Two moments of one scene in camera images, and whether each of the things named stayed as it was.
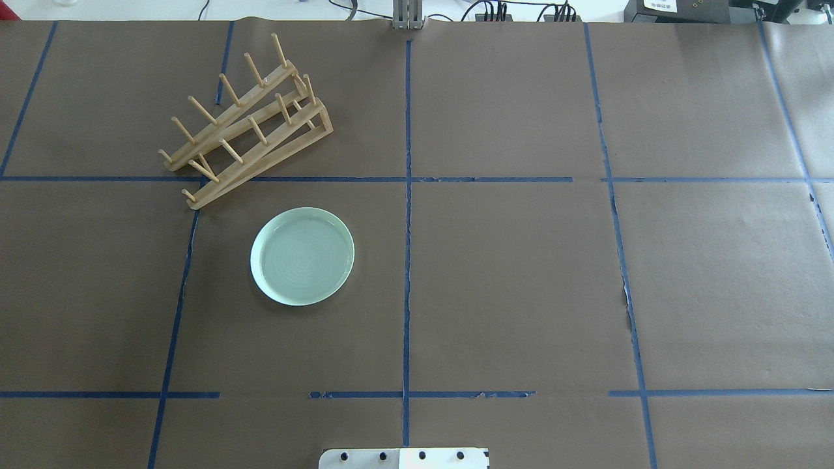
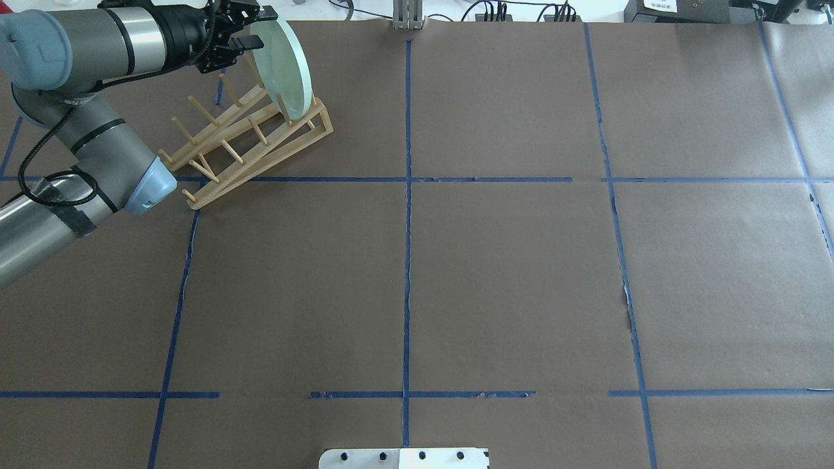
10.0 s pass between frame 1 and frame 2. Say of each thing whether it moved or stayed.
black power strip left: stayed
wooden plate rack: stayed
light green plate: moved
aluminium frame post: stayed
